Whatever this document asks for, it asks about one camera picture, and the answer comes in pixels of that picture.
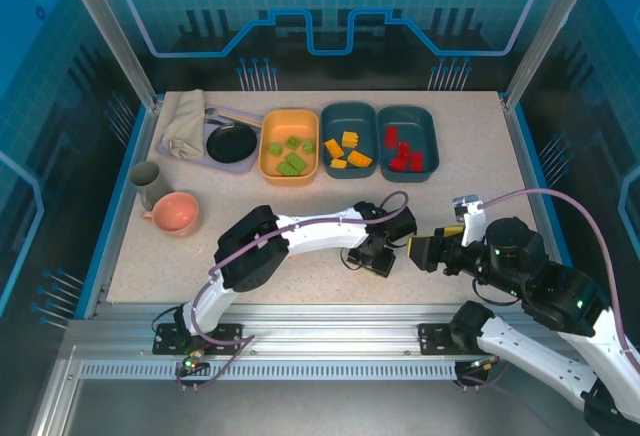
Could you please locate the small red lego brick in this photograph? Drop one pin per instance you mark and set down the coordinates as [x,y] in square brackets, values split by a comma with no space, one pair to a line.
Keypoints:
[403,148]
[398,163]

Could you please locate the long orange lego brick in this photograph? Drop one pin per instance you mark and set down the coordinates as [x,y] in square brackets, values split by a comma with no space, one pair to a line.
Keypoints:
[360,158]
[331,146]

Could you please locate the yellow lego brick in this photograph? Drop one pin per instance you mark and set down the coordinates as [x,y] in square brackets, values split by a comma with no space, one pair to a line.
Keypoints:
[350,138]
[339,162]

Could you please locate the long green lego brick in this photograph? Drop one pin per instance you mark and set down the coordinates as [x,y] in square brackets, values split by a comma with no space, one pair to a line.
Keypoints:
[287,169]
[295,160]

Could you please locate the small green lego brick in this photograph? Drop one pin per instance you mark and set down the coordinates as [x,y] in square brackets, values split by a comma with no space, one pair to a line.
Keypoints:
[293,142]
[308,145]
[274,148]

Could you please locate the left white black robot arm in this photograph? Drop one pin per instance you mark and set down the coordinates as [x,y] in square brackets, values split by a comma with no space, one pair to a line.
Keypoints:
[250,261]

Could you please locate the orange rectangular container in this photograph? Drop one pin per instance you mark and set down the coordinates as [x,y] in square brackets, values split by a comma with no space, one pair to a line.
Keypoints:
[305,176]

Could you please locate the teal rectangular container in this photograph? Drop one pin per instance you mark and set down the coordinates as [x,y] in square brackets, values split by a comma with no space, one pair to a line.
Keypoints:
[415,123]
[350,116]

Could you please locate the small board with green light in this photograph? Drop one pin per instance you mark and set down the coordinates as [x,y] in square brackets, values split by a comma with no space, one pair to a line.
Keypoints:
[192,363]
[481,365]

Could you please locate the slotted aluminium strip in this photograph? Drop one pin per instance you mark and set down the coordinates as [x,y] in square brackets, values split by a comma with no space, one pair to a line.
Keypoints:
[300,371]

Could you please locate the lavender tray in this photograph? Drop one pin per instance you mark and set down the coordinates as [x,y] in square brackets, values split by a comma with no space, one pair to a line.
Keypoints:
[225,167]

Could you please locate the wooden chopstick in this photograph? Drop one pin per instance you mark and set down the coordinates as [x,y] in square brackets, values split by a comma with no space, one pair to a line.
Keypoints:
[255,123]
[240,116]

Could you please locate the black round plate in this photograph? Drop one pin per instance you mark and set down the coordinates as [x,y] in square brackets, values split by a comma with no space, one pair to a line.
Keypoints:
[231,142]

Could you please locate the pink mug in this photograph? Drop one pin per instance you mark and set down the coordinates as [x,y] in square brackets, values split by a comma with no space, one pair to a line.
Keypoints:
[175,213]

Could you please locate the beige folded cloth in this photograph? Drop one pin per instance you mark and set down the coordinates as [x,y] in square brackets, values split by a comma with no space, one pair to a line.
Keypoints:
[185,126]

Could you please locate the grey cup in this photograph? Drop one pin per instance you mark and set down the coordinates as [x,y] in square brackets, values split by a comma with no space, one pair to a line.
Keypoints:
[147,181]

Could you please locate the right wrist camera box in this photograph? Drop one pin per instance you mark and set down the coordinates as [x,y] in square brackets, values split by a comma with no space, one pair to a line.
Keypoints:
[468,216]

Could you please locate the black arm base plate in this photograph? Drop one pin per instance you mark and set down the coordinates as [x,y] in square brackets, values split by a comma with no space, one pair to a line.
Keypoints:
[225,336]
[435,338]

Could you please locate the aluminium mounting rail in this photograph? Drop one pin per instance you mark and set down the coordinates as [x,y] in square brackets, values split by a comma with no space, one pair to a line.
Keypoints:
[325,336]

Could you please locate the aluminium table side rail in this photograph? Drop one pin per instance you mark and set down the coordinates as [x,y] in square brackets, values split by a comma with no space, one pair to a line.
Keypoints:
[147,126]
[521,146]

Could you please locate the aluminium frame post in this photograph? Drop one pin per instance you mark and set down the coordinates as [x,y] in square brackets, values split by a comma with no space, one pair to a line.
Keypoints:
[114,31]
[545,31]

